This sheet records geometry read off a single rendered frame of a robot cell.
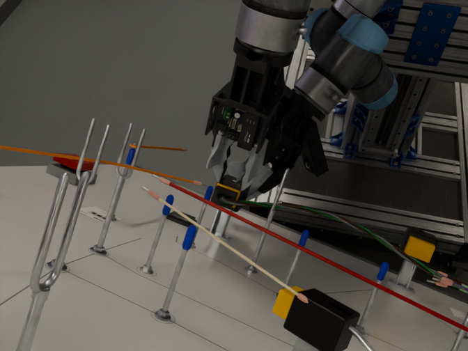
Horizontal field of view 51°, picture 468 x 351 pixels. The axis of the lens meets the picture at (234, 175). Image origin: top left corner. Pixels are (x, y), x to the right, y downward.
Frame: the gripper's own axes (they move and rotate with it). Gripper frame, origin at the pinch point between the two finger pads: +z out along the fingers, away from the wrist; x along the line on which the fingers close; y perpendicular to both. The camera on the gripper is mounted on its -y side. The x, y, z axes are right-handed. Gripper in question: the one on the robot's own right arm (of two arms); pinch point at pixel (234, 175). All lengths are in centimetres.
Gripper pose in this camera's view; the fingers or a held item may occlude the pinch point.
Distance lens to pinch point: 69.8
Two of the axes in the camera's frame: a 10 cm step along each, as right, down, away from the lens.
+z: -2.1, 8.2, 5.3
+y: -3.1, 4.6, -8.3
